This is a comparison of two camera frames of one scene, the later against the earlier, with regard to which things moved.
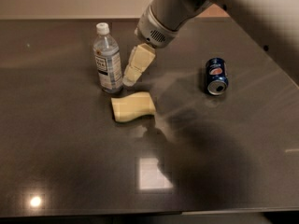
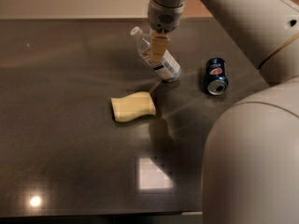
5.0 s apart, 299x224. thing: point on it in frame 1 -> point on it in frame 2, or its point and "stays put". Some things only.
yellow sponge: [133, 105] stays put
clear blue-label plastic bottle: [108, 61] -> [167, 68]
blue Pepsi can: [216, 77] stays put
